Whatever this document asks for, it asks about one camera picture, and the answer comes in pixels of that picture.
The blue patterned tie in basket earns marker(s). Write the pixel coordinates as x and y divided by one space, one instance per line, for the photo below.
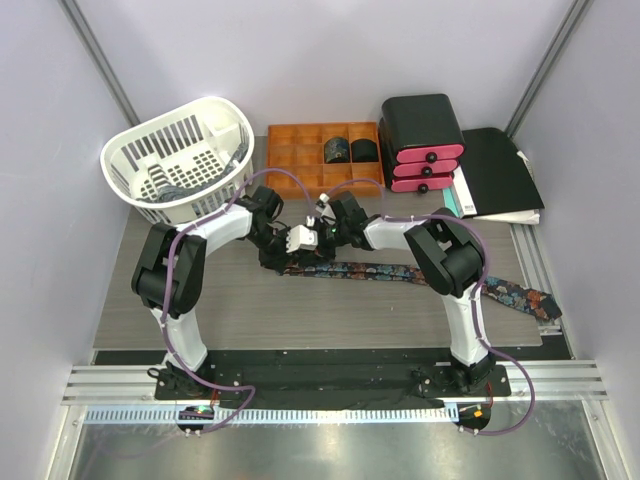
207 172

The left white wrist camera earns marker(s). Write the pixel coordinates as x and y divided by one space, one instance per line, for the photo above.
303 236

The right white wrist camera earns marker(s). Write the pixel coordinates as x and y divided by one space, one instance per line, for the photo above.
323 207

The white slotted cable duct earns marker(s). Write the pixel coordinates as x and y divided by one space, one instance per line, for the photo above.
189 415

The rolled dark patterned tie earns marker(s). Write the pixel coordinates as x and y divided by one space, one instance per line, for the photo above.
336 150

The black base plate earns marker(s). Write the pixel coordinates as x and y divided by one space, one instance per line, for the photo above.
348 375

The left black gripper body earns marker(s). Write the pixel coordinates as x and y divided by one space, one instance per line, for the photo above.
272 246

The rolled black tie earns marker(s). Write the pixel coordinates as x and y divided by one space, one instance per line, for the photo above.
364 150

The white plastic basket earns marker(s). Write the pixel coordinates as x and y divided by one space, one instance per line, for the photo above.
140 160

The white teal booklet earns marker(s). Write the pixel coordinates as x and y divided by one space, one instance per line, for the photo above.
458 199

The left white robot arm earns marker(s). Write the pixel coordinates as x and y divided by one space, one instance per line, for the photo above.
169 274

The floral navy tie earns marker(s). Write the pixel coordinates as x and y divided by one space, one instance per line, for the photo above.
539 304

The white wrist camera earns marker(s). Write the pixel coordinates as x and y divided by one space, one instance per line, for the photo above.
303 236
323 207

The aluminium frame rail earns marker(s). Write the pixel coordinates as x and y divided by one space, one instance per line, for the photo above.
118 384

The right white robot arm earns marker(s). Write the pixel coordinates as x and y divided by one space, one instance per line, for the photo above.
453 263

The black folder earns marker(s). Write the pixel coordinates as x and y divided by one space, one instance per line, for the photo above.
495 173

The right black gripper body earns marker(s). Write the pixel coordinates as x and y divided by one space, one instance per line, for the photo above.
330 237

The black pink drawer unit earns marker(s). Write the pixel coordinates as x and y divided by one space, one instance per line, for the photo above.
420 143

